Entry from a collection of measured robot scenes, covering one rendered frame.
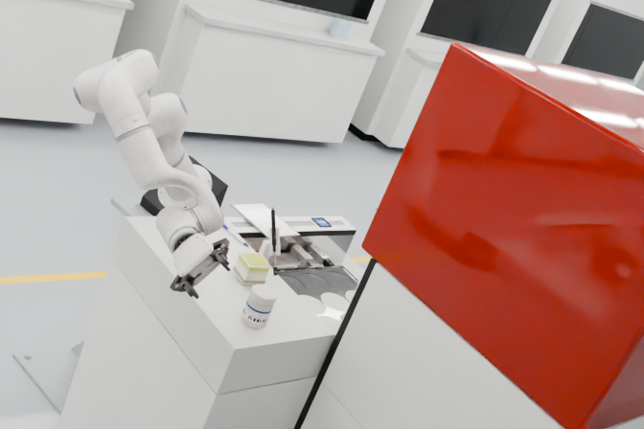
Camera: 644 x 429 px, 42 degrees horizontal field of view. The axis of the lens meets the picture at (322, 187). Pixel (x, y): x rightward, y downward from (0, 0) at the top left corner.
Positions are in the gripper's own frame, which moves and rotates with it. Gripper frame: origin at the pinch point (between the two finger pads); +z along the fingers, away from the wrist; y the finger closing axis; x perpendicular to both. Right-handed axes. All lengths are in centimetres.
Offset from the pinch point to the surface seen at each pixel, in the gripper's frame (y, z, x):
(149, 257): 14, -52, -16
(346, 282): -24, -57, -75
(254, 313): 0.4, -18.2, -29.6
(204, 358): 17.7, -18.6, -30.1
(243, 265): -4, -40, -31
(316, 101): -102, -396, -207
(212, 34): -68, -363, -100
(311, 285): -15, -53, -63
